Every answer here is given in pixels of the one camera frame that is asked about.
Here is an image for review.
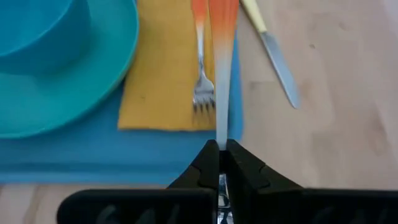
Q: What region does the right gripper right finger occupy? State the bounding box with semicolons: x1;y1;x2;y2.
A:
226;139;398;224

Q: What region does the orange-handled fork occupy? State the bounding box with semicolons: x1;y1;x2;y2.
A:
191;0;216;113

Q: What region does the yellow cloth napkin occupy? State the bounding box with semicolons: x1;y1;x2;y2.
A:
117;0;218;131

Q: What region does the blue plastic tray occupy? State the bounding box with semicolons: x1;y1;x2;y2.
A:
0;0;244;185

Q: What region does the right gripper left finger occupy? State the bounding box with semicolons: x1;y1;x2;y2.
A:
57;139;220;224

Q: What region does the orange-handled spoon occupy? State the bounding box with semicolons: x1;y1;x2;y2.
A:
208;0;239;224

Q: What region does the blue bowl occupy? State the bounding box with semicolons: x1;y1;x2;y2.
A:
0;0;91;75

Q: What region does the teal plate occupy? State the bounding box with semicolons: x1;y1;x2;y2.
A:
0;0;140;139

